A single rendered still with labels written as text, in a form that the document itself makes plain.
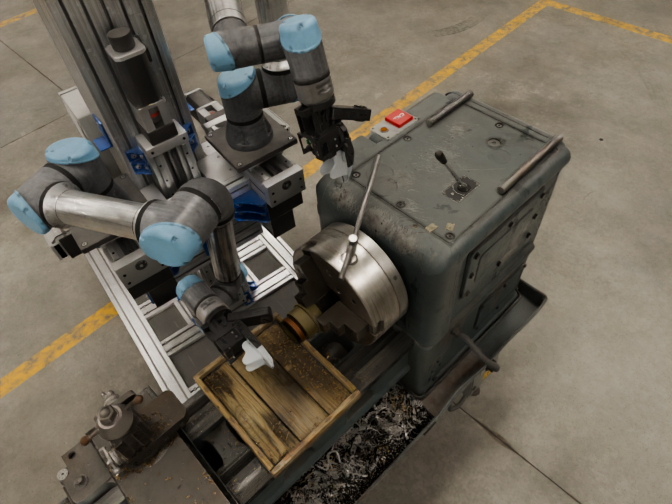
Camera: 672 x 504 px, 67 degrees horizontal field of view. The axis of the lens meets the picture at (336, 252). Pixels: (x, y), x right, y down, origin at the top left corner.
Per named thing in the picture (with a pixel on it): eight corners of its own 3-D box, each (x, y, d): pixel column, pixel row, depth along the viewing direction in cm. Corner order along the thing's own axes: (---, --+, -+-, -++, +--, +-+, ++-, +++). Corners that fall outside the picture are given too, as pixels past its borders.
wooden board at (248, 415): (278, 318, 154) (276, 311, 151) (361, 398, 136) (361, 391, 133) (196, 383, 142) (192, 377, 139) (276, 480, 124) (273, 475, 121)
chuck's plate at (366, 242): (323, 261, 155) (328, 199, 128) (397, 333, 145) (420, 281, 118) (314, 268, 154) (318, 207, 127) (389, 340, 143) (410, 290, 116)
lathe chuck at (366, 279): (314, 268, 154) (318, 207, 127) (389, 340, 143) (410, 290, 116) (292, 285, 150) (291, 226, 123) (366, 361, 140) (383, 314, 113)
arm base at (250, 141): (218, 135, 165) (210, 109, 157) (257, 116, 170) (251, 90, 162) (241, 158, 157) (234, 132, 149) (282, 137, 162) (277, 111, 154)
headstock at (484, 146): (433, 172, 191) (444, 80, 160) (545, 237, 167) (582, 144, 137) (317, 261, 167) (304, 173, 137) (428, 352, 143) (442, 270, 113)
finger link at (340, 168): (330, 191, 114) (320, 156, 109) (348, 178, 117) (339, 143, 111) (339, 195, 112) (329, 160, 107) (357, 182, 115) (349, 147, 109)
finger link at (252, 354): (257, 379, 118) (234, 355, 123) (276, 363, 120) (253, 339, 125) (254, 374, 116) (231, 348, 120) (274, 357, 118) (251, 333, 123)
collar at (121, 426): (122, 397, 113) (117, 392, 111) (140, 422, 109) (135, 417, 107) (90, 422, 110) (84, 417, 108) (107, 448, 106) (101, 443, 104)
